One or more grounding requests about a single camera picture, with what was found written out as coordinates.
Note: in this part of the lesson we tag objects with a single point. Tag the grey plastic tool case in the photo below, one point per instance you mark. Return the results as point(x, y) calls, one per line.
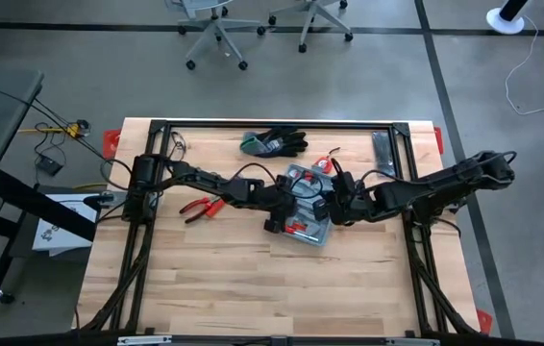
point(322, 231)

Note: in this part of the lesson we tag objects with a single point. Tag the black table base frame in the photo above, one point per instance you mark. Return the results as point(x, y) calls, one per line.
point(36, 202)

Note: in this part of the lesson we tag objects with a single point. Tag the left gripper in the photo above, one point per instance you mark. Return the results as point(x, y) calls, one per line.
point(274, 202)

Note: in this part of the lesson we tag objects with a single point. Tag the yellow black connector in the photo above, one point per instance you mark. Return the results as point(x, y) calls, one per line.
point(79, 129)

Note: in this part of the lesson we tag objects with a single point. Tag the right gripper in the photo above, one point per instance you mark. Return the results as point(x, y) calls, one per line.
point(349, 209)

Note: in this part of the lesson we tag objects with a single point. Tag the black power adapter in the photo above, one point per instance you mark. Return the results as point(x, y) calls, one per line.
point(49, 165)

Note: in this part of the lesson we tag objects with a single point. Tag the red hex key set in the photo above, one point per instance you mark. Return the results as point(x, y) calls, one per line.
point(308, 175)

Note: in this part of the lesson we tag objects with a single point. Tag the silver metal bracket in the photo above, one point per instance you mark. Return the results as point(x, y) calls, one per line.
point(413, 342)
point(144, 340)

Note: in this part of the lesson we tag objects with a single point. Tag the white printed box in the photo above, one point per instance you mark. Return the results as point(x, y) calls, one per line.
point(60, 230)

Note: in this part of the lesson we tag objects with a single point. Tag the red table clamp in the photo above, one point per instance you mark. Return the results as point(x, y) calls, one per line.
point(111, 141)
point(483, 321)
point(438, 139)

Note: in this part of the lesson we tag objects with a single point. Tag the black flat rectangular bar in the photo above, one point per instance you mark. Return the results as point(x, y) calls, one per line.
point(382, 154)

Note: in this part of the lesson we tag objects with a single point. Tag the black grey work glove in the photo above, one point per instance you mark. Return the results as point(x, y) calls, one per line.
point(291, 146)
point(281, 132)

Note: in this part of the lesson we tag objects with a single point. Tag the red tape measure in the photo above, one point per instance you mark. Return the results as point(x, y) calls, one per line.
point(322, 165)

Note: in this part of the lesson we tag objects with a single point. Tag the black red-tipped long tool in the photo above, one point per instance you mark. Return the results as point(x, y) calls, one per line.
point(194, 207)

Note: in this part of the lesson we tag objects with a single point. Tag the black aluminium table frame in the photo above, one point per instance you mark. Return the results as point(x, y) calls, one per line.
point(277, 125)

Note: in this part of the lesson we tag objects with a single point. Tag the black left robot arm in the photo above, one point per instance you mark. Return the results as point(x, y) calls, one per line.
point(195, 178)

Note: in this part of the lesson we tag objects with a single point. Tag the grey office chair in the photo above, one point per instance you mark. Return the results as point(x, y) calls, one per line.
point(215, 26)
point(311, 14)

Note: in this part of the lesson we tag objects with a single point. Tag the black tool in case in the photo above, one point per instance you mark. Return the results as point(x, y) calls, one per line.
point(344, 182)

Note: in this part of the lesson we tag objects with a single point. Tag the white fan base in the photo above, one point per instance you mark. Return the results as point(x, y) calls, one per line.
point(502, 21)

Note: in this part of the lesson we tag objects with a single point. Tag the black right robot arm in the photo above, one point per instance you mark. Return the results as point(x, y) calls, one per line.
point(426, 190)

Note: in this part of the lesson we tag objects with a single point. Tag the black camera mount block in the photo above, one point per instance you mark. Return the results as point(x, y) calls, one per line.
point(281, 341)

